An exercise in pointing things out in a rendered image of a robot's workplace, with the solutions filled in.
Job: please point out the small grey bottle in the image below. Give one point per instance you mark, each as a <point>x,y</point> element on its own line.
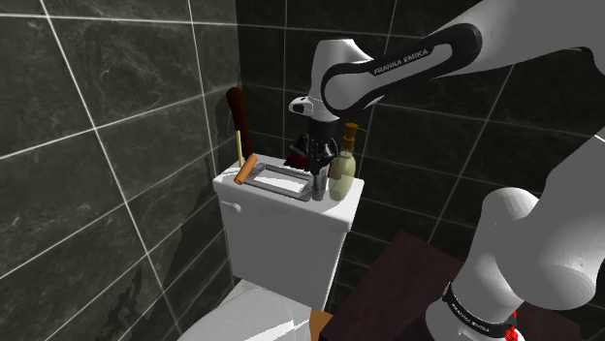
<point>319,186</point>

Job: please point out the white toilet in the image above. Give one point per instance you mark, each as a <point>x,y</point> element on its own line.
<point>279,245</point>

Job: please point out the soap dispenser bottle, brown pump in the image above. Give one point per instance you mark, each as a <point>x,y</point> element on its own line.
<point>342,172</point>

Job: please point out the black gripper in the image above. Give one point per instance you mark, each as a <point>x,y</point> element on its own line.
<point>320,134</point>

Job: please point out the grey flat tray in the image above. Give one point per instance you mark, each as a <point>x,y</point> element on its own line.
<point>279,182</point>

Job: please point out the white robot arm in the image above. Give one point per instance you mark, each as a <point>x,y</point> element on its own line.
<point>520,42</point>

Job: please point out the red and black object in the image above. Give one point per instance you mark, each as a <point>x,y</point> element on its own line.
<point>293,160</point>

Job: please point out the orange cylinder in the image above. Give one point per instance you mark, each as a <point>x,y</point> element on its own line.
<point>245,170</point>

